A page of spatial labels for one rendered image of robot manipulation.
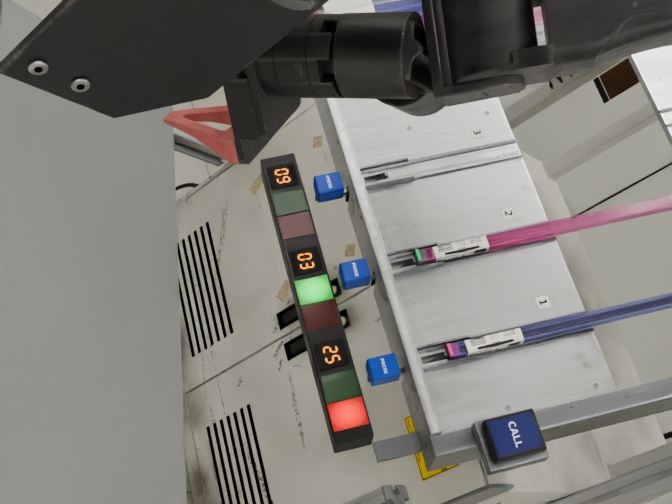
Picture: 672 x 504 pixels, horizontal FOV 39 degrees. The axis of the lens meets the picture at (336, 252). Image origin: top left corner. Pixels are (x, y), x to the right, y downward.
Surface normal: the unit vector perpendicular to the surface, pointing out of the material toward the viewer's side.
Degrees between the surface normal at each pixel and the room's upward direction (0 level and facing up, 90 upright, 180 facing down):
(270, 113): 33
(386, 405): 90
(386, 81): 103
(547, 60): 70
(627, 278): 90
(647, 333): 90
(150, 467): 0
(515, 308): 48
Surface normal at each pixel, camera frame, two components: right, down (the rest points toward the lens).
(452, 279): 0.04, -0.45
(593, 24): -0.20, -0.02
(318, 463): -0.62, -0.19
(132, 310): 0.74, -0.46
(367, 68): -0.36, 0.43
